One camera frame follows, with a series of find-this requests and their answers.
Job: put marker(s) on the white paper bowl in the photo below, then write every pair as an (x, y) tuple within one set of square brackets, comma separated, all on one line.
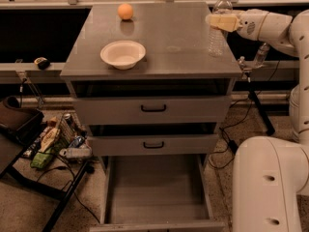
[(123, 55)]

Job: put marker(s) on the black tape measure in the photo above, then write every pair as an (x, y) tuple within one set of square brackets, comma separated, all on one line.
[(42, 63)]

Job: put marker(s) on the background clear water bottle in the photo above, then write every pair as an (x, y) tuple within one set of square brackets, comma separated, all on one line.
[(261, 55)]

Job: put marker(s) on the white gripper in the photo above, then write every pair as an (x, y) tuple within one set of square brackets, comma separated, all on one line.
[(250, 25)]

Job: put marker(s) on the orange fruit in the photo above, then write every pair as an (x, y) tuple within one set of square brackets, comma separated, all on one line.
[(125, 12)]

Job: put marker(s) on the grey middle drawer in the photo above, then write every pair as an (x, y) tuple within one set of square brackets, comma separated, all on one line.
[(153, 145)]

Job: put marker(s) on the clear plastic water bottle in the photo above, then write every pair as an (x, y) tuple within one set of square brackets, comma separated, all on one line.
[(217, 37)]

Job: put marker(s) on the black tripod stand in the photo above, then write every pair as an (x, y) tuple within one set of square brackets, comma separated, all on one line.
[(246, 74)]

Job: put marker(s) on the grey open bottom drawer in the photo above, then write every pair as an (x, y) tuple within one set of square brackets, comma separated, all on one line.
[(165, 193)]

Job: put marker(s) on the brown bag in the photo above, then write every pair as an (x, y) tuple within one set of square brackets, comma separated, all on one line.
[(19, 124)]

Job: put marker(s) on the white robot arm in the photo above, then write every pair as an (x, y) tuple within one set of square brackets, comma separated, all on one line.
[(270, 173)]

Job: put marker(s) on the grey top drawer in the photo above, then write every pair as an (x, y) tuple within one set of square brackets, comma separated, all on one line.
[(151, 110)]

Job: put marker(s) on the grey drawer cabinet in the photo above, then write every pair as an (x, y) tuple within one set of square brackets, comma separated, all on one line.
[(176, 64)]

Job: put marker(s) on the wire basket of snacks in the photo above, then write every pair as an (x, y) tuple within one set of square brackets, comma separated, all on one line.
[(67, 140)]

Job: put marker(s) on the green snack bag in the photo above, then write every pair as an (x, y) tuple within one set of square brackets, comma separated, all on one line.
[(42, 159)]

